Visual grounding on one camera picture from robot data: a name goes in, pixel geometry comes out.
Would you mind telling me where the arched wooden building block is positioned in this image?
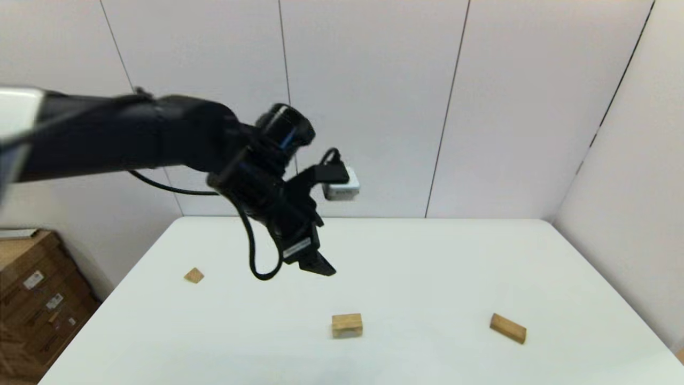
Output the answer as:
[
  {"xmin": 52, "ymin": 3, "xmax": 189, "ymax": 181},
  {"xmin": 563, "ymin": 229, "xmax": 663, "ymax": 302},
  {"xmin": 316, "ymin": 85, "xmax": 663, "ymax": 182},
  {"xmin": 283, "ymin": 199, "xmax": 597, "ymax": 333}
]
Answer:
[{"xmin": 332, "ymin": 313, "xmax": 363, "ymax": 339}]

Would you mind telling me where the rectangular wooden building block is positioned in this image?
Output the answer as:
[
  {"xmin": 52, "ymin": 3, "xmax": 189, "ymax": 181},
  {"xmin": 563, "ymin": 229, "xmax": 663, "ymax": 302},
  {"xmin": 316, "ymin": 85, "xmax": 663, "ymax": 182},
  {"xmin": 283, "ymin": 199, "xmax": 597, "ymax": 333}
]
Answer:
[{"xmin": 489, "ymin": 313, "xmax": 527, "ymax": 344}]

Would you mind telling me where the brown cardboard box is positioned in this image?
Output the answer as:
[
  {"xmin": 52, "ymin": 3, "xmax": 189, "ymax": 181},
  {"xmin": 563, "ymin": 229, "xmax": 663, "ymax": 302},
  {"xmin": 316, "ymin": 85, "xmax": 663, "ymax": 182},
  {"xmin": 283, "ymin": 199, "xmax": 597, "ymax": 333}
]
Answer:
[
  {"xmin": 0, "ymin": 231, "xmax": 64, "ymax": 289},
  {"xmin": 0, "ymin": 257, "xmax": 102, "ymax": 364},
  {"xmin": 0, "ymin": 324, "xmax": 51, "ymax": 383}
]

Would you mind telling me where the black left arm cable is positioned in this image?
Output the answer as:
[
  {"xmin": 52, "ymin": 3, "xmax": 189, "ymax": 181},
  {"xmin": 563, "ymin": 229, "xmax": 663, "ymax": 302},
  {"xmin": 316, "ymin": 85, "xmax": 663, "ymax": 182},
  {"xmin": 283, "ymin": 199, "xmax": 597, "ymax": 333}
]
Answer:
[{"xmin": 127, "ymin": 147, "xmax": 343, "ymax": 282}]

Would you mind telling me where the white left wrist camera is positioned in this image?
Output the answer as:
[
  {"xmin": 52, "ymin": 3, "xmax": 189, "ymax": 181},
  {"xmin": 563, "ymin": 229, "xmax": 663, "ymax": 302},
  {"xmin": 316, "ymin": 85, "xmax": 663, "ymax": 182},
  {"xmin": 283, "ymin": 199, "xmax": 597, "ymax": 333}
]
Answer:
[{"xmin": 323, "ymin": 166, "xmax": 360, "ymax": 202}]

